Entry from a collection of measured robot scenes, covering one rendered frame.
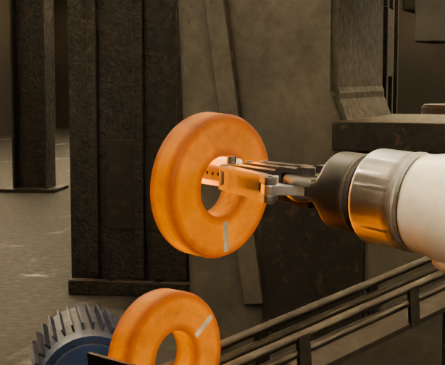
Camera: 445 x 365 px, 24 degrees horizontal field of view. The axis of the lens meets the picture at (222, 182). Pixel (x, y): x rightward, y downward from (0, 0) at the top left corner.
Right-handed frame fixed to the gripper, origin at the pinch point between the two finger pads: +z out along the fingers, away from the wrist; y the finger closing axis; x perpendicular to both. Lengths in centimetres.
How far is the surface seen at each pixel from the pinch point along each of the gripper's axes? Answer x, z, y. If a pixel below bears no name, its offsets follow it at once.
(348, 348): -26.6, 3.5, 31.2
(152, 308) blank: -15.7, 5.1, -3.4
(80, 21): 18, 311, 236
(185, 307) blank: -16.4, 5.2, 1.9
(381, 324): -25.6, 5.5, 41.7
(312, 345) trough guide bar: -24.2, 2.6, 22.1
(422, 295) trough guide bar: -22, 3, 47
